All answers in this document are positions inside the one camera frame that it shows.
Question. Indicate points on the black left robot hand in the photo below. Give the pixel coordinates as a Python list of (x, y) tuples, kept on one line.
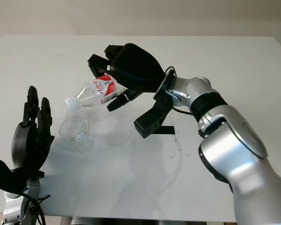
[(25, 147)]

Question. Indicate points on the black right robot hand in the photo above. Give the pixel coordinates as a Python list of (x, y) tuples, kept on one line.
[(138, 68)]

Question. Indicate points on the clear water bottle red label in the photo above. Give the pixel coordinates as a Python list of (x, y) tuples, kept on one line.
[(103, 87)]

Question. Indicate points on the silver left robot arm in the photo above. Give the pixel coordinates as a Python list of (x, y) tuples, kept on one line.
[(14, 208)]

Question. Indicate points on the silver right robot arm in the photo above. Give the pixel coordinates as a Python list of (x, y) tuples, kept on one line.
[(236, 152)]

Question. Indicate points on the clear glass cup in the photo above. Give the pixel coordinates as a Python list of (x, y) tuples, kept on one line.
[(77, 136)]

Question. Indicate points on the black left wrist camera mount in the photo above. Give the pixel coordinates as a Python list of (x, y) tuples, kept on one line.
[(4, 175)]

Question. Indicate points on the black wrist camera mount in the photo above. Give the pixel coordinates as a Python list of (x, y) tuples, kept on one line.
[(151, 119), (4, 175)]

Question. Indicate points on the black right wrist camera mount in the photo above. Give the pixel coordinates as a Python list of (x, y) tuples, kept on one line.
[(151, 119)]

